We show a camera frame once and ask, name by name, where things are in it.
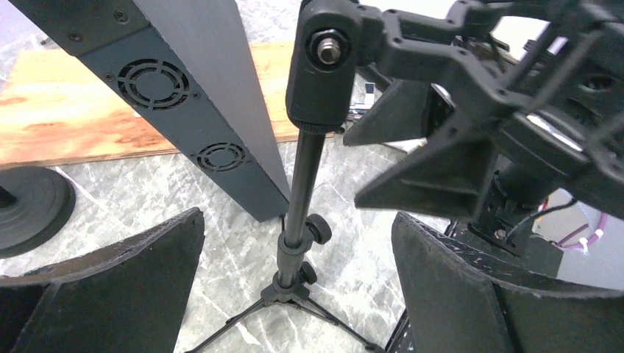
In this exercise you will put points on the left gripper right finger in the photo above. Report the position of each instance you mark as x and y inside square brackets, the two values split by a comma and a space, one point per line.
[460, 299]

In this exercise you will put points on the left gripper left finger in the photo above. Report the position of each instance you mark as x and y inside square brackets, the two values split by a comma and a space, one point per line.
[130, 296]

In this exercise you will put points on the blue network switch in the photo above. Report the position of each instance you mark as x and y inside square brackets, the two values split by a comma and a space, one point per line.
[187, 69]

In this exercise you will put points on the wooden board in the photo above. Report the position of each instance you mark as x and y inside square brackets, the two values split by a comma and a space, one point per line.
[54, 111]

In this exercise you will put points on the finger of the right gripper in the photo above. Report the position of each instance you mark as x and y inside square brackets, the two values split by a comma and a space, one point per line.
[448, 177]
[399, 114]

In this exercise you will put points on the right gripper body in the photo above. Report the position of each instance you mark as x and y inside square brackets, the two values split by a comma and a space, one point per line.
[510, 207]

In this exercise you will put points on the black shock mount tripod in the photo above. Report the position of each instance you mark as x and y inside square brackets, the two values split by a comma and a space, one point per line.
[542, 80]

